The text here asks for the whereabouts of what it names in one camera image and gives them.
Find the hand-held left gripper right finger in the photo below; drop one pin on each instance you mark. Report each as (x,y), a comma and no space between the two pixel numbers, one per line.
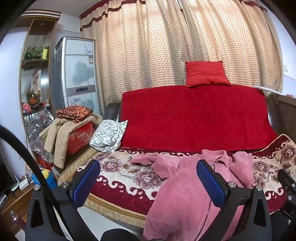
(210,183)

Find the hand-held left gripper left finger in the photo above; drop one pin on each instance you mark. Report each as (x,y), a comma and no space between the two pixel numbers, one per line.
(85,183)

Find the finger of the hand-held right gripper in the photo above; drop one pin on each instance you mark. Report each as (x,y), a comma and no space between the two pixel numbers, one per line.
(288,179)

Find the floral plush blanket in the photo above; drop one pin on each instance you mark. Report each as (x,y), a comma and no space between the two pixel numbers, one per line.
(120,171)

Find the red box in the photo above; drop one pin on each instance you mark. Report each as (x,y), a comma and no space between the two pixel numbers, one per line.
(78,139)

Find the white crackle-patterned cloth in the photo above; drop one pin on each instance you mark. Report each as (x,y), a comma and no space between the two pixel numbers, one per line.
(107,135)

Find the beige jacket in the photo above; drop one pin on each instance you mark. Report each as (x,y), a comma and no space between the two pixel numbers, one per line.
(57,132)

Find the red sofa cover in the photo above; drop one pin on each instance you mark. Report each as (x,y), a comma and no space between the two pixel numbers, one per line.
(185,120)

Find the orange patterned cloth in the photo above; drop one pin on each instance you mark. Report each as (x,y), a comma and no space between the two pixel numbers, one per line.
(74,113)

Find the wooden side table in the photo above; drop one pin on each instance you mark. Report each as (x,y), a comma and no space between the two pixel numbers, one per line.
(16,201)

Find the clear plastic sheet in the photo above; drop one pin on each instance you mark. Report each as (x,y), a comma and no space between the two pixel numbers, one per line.
(39,125)

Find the white strip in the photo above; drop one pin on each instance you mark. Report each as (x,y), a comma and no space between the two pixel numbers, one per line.
(266,89)

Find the flower arrangement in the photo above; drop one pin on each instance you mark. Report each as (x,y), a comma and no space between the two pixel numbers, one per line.
(33,99)

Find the red pillow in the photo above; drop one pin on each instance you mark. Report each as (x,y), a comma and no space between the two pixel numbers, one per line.
(205,74)

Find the standing air conditioner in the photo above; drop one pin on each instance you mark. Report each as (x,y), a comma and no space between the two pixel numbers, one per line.
(78,69)

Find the yellow bottle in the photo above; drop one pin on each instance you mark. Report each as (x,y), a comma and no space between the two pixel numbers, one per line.
(45,53)

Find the green ornament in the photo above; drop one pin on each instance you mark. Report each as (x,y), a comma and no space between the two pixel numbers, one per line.
(33,51)

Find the wooden display cabinet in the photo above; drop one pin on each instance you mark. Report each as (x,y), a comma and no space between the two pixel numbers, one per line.
(34,25)

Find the wall outlet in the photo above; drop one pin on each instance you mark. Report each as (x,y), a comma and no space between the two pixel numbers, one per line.
(286,68)

